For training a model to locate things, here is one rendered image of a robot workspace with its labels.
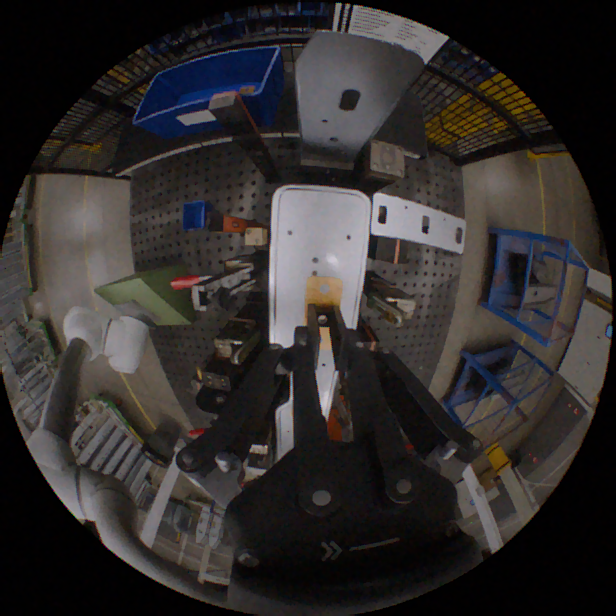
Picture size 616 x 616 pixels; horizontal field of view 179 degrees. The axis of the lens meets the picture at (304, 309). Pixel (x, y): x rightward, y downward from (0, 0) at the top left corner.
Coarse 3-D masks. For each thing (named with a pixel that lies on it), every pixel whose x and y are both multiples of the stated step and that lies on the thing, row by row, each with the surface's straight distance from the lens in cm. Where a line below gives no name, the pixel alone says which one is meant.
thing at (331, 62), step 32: (320, 32) 21; (320, 64) 24; (352, 64) 24; (384, 64) 24; (416, 64) 24; (320, 96) 28; (384, 96) 27; (320, 128) 35; (352, 128) 34; (352, 160) 47
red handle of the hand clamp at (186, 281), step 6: (186, 276) 39; (192, 276) 39; (198, 276) 39; (204, 276) 39; (210, 276) 39; (246, 276) 40; (174, 282) 38; (180, 282) 38; (186, 282) 38; (192, 282) 38; (174, 288) 39; (180, 288) 39
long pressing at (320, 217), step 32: (288, 192) 46; (320, 192) 46; (352, 192) 47; (288, 224) 45; (320, 224) 45; (352, 224) 46; (288, 256) 45; (320, 256) 45; (352, 256) 46; (288, 288) 46; (320, 288) 46; (352, 288) 47; (288, 320) 49; (352, 320) 50; (320, 352) 53; (320, 384) 60; (288, 416) 72; (288, 448) 92
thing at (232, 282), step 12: (216, 276) 32; (228, 276) 32; (240, 276) 38; (192, 288) 28; (204, 288) 27; (216, 288) 32; (228, 288) 35; (240, 288) 37; (204, 300) 29; (216, 300) 26; (228, 300) 28
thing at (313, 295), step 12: (312, 276) 20; (312, 288) 20; (336, 288) 20; (312, 300) 20; (324, 300) 20; (336, 300) 21; (324, 312) 20; (324, 324) 20; (324, 336) 22; (324, 348) 23
